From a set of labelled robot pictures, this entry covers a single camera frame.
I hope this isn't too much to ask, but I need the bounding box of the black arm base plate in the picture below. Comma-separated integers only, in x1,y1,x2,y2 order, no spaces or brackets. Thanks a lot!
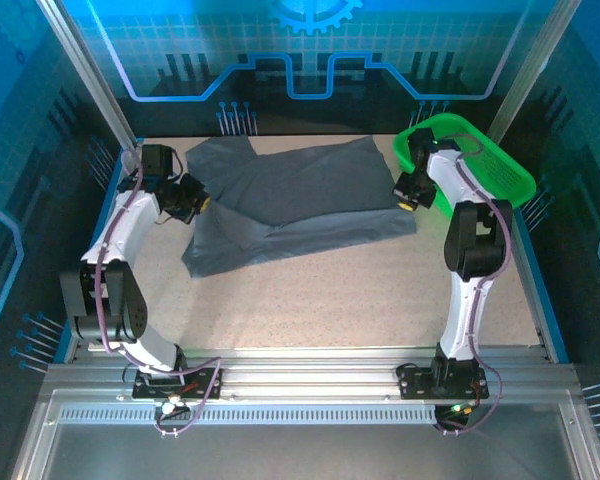
395,362,492,401
131,366,225,401

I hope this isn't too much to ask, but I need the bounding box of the green plastic basket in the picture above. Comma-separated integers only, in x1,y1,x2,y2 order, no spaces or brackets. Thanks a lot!
392,112,538,220

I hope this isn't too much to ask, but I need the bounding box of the long aluminium base rail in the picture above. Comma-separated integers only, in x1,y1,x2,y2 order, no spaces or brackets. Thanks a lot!
44,347,579,406

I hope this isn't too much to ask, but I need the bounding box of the grey metal shelf panel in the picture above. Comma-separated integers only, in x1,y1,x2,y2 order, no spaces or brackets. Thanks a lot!
9,388,600,480

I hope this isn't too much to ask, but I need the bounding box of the aluminium side rail blue edged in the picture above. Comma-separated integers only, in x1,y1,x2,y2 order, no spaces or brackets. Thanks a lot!
509,207,572,364
62,143,144,364

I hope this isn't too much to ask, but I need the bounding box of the aluminium frame post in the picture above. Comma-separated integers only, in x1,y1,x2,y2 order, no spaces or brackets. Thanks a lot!
481,0,583,151
33,0,144,154

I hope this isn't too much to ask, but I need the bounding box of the slotted grey cable duct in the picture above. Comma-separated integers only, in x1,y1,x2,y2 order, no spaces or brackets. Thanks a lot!
58,405,444,427

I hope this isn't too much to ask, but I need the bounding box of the grey t-shirt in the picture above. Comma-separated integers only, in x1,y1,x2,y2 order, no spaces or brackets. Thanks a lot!
180,134,420,281

